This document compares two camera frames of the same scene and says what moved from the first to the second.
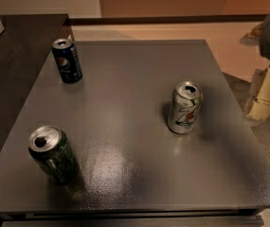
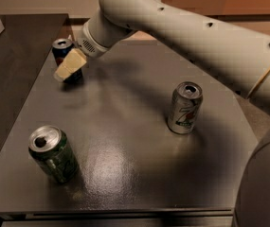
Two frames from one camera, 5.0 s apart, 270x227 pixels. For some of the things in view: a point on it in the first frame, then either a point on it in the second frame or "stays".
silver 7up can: [186, 102] stays
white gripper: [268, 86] -> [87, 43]
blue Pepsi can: [66, 61] stays
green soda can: [51, 149] stays
